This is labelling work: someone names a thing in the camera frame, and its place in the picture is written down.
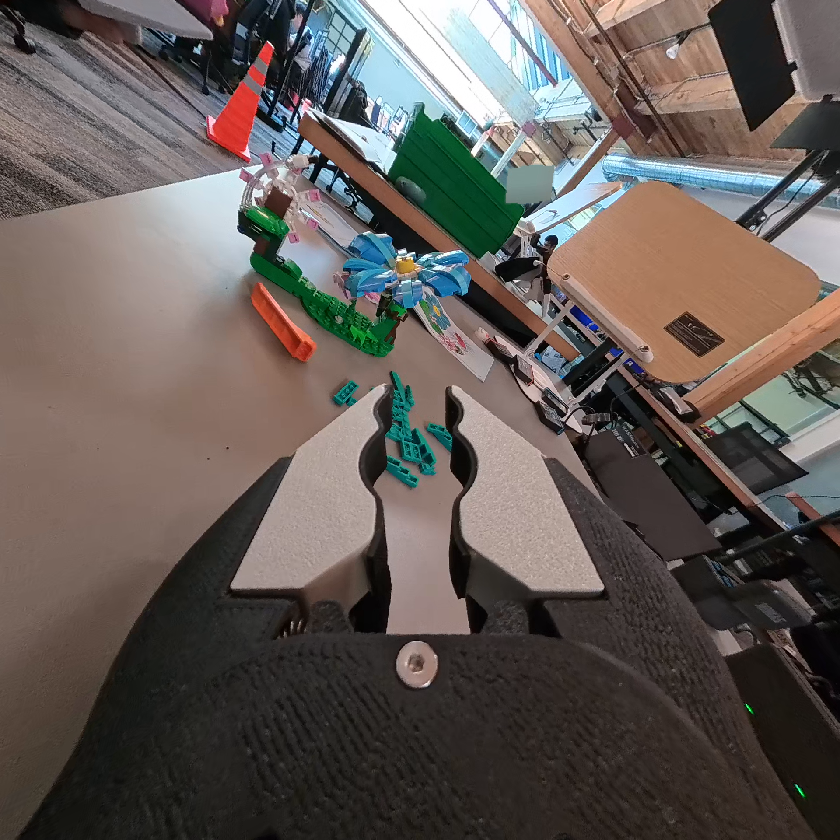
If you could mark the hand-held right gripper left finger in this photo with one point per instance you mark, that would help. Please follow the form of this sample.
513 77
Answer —
315 518

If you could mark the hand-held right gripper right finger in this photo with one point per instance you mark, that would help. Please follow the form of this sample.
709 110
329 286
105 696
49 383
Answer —
518 525

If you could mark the pile of teal lego pieces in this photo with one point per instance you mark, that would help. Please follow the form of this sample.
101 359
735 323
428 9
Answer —
407 446

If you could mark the lego instruction booklet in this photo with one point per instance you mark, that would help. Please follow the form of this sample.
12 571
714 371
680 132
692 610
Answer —
459 344

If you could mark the lego flower model green base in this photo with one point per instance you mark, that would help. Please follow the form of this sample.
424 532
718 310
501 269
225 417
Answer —
328 308

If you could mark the small black battery pack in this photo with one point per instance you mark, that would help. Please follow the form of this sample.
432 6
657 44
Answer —
551 417

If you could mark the black flat case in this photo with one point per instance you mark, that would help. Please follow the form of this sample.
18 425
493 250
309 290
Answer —
649 499

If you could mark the small black red device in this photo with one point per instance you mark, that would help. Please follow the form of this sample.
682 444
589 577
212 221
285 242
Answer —
523 369

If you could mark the orange brick separator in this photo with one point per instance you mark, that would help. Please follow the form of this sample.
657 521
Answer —
282 321

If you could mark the dark grey power adapter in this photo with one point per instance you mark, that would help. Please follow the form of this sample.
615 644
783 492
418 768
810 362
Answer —
748 597

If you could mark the black mesh chair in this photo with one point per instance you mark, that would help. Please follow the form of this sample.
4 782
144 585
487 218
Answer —
754 459

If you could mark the brown wooden desk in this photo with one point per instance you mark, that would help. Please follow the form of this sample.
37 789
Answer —
741 374

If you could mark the white paper sheet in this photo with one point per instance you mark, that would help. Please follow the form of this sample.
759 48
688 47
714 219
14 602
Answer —
334 226

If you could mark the long wooden desk dark legs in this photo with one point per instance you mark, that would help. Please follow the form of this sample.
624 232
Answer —
394 197

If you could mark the black box green lights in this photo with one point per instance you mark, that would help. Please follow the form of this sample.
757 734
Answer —
787 728

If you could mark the green plastic crate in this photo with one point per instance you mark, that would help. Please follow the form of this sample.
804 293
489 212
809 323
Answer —
453 177

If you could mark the orange traffic cone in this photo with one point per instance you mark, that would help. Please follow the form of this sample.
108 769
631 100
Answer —
243 111

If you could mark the black tripod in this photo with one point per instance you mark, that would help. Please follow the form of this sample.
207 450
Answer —
787 190

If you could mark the ceiling lamp bulb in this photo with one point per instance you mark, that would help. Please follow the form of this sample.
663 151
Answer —
676 47

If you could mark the black panel on stand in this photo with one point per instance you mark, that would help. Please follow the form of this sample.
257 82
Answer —
754 59

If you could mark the white folding table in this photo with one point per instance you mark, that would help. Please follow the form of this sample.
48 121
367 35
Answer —
151 16

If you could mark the white box on stand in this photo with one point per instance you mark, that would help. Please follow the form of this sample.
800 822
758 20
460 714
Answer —
814 46

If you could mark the silver ventilation duct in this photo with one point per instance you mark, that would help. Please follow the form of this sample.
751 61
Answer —
689 174

